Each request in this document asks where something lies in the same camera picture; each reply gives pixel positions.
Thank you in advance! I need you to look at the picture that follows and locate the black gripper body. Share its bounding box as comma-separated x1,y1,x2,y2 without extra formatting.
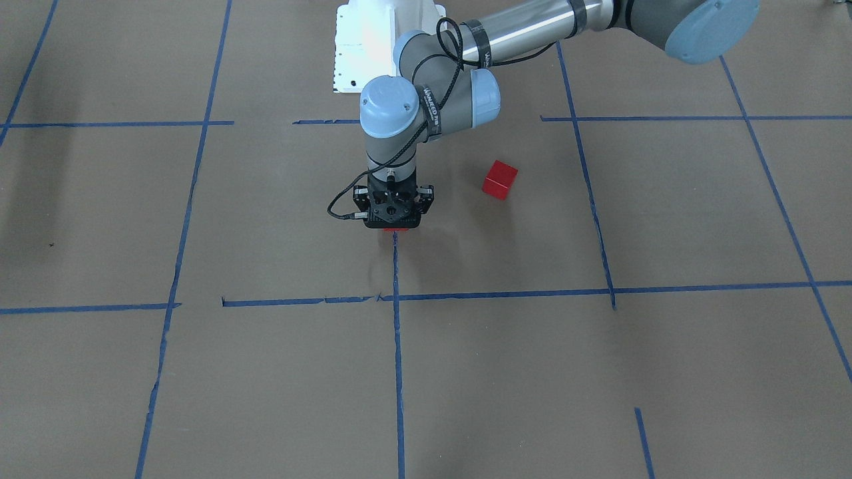
353,174,435,230

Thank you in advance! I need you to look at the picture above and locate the red cube block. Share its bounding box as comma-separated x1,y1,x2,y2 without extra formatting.
481,160,519,201

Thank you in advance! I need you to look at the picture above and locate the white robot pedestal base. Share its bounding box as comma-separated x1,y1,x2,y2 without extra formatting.
332,1,445,94

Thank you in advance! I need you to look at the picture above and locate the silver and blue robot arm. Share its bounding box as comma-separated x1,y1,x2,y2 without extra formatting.
335,1,760,230

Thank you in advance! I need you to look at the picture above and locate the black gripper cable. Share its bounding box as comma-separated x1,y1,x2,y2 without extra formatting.
327,17,560,221

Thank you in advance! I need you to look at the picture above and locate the brown paper table cover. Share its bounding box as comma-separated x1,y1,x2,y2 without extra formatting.
2,1,850,478

